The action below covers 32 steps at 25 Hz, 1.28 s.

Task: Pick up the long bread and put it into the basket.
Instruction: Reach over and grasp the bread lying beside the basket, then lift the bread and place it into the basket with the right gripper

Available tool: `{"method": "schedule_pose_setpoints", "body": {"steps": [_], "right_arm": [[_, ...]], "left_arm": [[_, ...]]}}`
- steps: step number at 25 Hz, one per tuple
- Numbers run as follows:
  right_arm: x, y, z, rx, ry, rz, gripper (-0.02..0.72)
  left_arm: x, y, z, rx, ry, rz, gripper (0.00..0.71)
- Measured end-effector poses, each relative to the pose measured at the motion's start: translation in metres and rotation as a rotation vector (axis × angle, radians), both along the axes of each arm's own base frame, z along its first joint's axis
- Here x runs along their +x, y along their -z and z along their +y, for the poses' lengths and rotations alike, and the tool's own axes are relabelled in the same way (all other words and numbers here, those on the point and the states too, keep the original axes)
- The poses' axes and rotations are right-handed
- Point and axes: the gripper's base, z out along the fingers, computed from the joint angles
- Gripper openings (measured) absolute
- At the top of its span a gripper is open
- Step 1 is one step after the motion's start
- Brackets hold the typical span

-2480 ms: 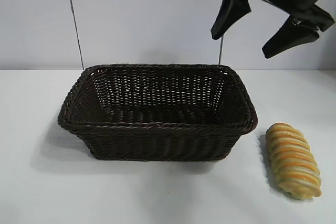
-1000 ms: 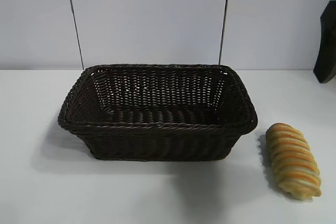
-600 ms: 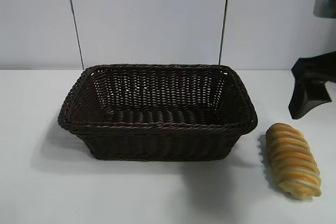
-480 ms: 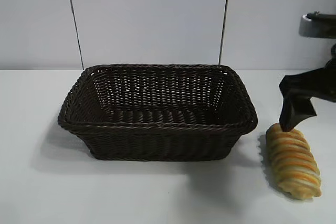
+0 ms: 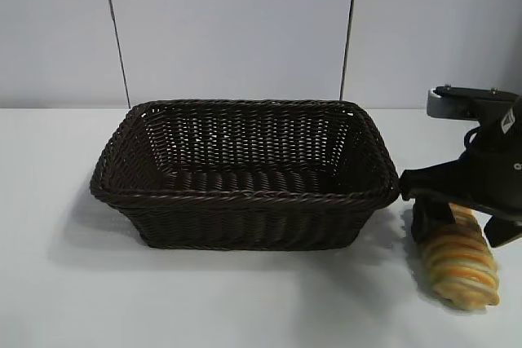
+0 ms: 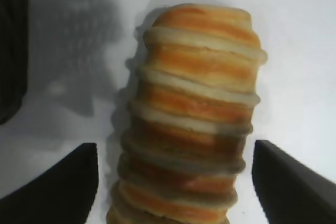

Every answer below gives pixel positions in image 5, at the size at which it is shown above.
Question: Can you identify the dark brown wicker basket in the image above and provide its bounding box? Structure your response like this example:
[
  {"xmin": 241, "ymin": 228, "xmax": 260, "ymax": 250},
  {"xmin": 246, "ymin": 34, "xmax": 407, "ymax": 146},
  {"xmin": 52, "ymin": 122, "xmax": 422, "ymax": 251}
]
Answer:
[{"xmin": 88, "ymin": 98, "xmax": 399, "ymax": 250}]

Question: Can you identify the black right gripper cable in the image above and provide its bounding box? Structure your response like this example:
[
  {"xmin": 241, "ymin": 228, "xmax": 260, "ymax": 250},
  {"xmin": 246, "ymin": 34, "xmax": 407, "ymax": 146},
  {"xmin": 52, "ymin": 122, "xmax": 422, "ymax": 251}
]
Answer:
[{"xmin": 463, "ymin": 125, "xmax": 491, "ymax": 154}]

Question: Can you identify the long striped bread loaf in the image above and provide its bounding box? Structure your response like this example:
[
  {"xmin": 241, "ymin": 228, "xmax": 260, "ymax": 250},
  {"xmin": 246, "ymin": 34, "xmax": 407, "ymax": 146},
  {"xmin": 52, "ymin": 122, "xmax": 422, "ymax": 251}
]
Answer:
[{"xmin": 419, "ymin": 205, "xmax": 501, "ymax": 309}]

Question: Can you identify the silver wrist camera black mount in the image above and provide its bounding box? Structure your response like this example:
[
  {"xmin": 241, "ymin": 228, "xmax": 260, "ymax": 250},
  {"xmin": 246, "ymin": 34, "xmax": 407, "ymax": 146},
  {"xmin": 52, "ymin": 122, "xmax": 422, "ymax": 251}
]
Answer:
[{"xmin": 425, "ymin": 85, "xmax": 522, "ymax": 119}]

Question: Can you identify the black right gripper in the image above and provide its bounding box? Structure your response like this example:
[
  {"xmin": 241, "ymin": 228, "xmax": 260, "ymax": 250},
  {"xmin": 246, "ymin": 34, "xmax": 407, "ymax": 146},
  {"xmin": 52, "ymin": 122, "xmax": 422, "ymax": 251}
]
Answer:
[{"xmin": 399, "ymin": 97, "xmax": 522, "ymax": 249}]

